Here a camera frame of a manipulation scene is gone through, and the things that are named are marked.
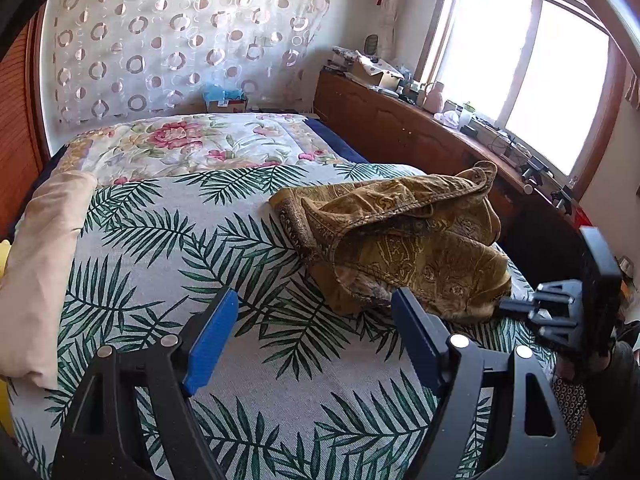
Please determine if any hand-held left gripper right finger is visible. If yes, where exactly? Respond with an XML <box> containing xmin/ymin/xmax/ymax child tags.
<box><xmin>391</xmin><ymin>286</ymin><xmax>577</xmax><ymax>480</ymax></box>

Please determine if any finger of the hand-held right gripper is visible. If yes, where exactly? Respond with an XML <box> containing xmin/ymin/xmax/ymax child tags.
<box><xmin>534</xmin><ymin>281</ymin><xmax>585</xmax><ymax>312</ymax></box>
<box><xmin>499</xmin><ymin>298</ymin><xmax>583</xmax><ymax>347</ymax></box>

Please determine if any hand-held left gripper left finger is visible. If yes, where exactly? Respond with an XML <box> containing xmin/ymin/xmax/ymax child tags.
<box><xmin>51</xmin><ymin>286</ymin><xmax>241</xmax><ymax>480</ymax></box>

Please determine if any brown patterned garment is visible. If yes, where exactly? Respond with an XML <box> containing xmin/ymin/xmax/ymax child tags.
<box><xmin>268</xmin><ymin>160</ymin><xmax>514</xmax><ymax>324</ymax></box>

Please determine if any person's right forearm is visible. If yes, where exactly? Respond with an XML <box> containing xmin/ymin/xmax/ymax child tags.
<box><xmin>589</xmin><ymin>337</ymin><xmax>640</xmax><ymax>455</ymax></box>

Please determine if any leaf print bed sheet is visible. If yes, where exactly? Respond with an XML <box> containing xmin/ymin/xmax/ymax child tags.
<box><xmin>9</xmin><ymin>162</ymin><xmax>557</xmax><ymax>480</ymax></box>

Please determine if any dark patterned cloth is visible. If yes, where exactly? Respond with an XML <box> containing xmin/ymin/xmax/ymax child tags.
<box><xmin>551</xmin><ymin>376</ymin><xmax>589</xmax><ymax>442</ymax></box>

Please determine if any tan pillow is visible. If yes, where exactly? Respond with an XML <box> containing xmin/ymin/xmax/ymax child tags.
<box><xmin>0</xmin><ymin>170</ymin><xmax>99</xmax><ymax>392</ymax></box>

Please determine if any floral quilt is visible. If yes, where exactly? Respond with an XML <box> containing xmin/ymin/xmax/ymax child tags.
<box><xmin>59</xmin><ymin>112</ymin><xmax>342</xmax><ymax>187</ymax></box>

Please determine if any wooden cabinet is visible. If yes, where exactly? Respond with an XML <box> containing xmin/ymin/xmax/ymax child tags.
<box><xmin>312</xmin><ymin>69</ymin><xmax>587</xmax><ymax>273</ymax></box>

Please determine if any pink jug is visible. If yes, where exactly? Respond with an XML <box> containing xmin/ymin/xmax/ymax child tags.
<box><xmin>424</xmin><ymin>81</ymin><xmax>447</xmax><ymax>112</ymax></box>

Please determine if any yellow plush toy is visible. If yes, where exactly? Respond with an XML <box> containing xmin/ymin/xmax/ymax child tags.
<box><xmin>0</xmin><ymin>239</ymin><xmax>15</xmax><ymax>432</ymax></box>

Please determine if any window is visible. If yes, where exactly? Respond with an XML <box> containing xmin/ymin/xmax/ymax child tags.
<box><xmin>416</xmin><ymin>0</ymin><xmax>631</xmax><ymax>196</ymax></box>

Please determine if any cardboard box with blue cloth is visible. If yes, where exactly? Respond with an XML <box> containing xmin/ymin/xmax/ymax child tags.
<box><xmin>201</xmin><ymin>84</ymin><xmax>249</xmax><ymax>114</ymax></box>

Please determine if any open cardboard box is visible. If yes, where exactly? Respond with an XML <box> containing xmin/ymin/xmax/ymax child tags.
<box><xmin>351</xmin><ymin>54</ymin><xmax>405</xmax><ymax>89</ymax></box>

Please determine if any wooden slatted panel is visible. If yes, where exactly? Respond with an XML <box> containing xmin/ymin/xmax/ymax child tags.
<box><xmin>0</xmin><ymin>10</ymin><xmax>52</xmax><ymax>242</ymax></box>

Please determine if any white curtain with circles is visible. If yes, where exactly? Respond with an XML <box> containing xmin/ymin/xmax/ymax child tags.
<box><xmin>49</xmin><ymin>0</ymin><xmax>335</xmax><ymax>127</ymax></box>

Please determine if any beige curtain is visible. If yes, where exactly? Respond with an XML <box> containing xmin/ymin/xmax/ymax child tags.
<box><xmin>374</xmin><ymin>0</ymin><xmax>418</xmax><ymax>63</ymax></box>

